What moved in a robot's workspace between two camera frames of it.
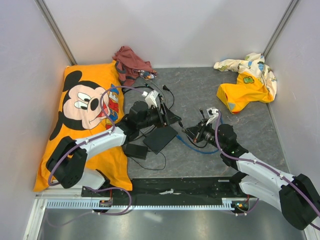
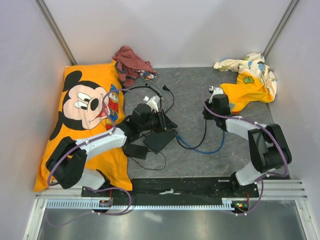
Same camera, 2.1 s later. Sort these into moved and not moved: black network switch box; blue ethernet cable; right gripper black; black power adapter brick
Moved: right gripper black
Not moved: black network switch box; black power adapter brick; blue ethernet cable
